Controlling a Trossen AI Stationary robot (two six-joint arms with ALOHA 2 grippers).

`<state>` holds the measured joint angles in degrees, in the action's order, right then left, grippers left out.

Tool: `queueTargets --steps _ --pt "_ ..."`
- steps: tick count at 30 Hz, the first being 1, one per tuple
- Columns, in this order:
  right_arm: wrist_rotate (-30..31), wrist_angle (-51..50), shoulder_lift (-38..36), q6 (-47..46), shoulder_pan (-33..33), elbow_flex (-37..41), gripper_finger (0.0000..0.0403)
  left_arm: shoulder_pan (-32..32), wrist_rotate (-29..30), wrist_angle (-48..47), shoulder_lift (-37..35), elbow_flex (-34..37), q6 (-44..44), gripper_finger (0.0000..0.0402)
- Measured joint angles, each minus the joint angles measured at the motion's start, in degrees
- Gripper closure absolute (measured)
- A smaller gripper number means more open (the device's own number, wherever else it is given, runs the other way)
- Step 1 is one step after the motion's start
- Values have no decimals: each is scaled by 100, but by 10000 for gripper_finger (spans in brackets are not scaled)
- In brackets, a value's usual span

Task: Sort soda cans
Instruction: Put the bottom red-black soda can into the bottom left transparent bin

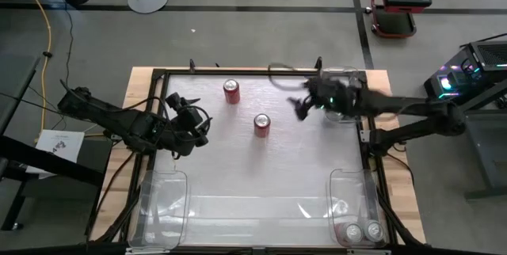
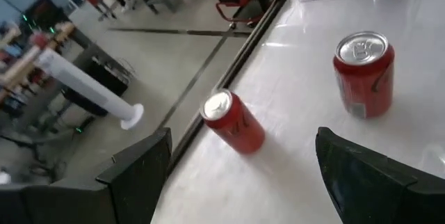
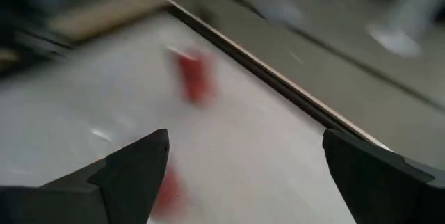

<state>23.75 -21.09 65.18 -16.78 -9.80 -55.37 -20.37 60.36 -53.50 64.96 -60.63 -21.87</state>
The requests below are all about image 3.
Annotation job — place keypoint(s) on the black aluminium table frame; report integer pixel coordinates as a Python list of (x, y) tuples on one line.
[(264, 71)]

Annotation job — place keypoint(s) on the red Coca-Cola Zero can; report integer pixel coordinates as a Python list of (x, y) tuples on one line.
[(172, 192), (194, 78)]

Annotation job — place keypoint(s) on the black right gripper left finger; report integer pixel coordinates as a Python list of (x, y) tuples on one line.
[(104, 189)]

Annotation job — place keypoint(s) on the small white round stand base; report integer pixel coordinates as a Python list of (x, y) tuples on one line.
[(393, 41)]

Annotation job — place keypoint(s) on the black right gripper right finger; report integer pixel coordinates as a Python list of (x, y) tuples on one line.
[(389, 189)]

